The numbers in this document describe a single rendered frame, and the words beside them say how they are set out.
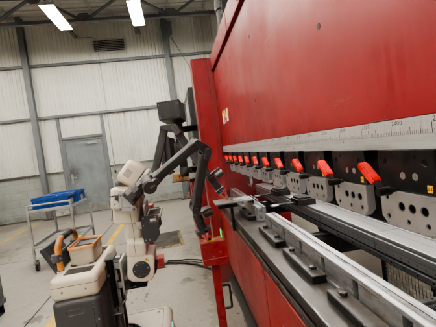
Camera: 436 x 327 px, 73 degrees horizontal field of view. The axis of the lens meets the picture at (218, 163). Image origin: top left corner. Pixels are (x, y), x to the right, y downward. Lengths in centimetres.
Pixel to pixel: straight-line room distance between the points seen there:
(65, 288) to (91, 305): 17
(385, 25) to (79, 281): 171
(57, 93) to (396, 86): 937
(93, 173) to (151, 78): 327
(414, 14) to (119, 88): 892
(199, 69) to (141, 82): 627
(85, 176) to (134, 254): 752
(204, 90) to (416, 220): 257
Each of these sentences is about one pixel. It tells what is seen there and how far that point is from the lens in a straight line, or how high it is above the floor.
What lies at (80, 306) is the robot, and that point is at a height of 65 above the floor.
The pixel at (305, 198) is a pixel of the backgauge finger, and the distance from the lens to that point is 184.
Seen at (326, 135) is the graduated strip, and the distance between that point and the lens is 94.
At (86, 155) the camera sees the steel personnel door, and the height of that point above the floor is 166.
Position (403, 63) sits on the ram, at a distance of 69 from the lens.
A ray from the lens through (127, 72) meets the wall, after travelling 940.
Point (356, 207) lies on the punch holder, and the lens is 86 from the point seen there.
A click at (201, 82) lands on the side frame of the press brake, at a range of 306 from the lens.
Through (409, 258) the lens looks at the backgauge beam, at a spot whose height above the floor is 95.
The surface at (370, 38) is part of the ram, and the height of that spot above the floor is 159.
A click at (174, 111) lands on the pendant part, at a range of 314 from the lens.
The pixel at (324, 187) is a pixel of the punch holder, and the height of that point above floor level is 122.
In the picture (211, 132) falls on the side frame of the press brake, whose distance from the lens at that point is 299.
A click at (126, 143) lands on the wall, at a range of 911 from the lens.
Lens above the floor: 139
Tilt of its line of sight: 3 degrees down
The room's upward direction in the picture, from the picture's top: 7 degrees counter-clockwise
